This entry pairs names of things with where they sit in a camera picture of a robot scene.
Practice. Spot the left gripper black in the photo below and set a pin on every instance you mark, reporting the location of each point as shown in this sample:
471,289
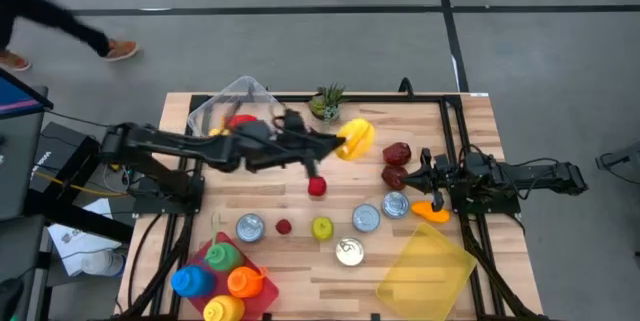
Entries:
270,146

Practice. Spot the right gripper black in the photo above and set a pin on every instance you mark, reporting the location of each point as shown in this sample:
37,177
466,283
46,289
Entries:
450,178

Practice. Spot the dark red toy fruit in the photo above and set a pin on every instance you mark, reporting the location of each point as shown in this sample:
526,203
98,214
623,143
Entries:
397,154
392,178

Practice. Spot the orange toy fruit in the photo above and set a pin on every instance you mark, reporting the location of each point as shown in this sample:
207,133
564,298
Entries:
427,213

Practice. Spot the silver-lidded tin can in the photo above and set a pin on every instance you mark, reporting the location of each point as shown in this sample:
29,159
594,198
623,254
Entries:
366,217
395,204
250,227

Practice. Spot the bright red toy apple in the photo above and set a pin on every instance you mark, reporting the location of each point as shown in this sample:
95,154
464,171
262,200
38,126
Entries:
317,187

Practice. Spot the yellow-green toy apple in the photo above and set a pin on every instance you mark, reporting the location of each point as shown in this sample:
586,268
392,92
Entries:
322,228

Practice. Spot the small red toy strawberry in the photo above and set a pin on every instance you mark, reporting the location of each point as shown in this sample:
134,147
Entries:
283,226

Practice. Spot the gold-lidded tin can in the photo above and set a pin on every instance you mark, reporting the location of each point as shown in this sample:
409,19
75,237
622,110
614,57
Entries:
349,251

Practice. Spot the green plastic squeeze bottle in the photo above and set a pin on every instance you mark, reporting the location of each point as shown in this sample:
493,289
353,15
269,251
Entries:
223,257

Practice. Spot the orange plastic squeeze bottle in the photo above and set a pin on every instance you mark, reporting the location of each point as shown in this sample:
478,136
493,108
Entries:
245,282

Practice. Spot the blue plastic squeeze bottle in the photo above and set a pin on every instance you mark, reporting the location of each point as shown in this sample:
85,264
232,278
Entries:
192,282

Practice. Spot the yellow plastic squeeze bottle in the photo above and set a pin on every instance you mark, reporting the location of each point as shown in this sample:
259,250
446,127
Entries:
223,309

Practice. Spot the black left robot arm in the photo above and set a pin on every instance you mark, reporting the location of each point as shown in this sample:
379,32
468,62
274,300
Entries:
165,143

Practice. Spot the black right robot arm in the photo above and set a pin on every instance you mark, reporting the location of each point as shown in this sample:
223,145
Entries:
540,176

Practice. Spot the potted succulent plant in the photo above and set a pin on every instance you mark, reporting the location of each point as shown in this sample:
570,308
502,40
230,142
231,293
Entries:
327,103

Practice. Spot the yellow translucent plastic bin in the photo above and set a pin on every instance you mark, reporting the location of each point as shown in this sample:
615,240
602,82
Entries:
425,276

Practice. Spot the clear plastic bin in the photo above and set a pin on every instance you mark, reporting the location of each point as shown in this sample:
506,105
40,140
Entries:
235,92

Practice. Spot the pink plastic bin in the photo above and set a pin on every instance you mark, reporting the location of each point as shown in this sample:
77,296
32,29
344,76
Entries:
260,301

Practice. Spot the clear plastic water bottle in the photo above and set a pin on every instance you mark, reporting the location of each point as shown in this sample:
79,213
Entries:
102,263

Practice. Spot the white paper sheets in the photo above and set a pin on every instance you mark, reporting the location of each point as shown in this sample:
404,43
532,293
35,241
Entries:
80,241

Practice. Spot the black box white lettering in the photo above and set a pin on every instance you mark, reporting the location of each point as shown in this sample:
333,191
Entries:
55,156

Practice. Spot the person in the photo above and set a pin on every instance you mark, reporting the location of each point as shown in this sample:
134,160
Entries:
45,13

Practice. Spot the computer monitor blue screen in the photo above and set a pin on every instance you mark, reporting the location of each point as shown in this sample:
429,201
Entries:
15,98

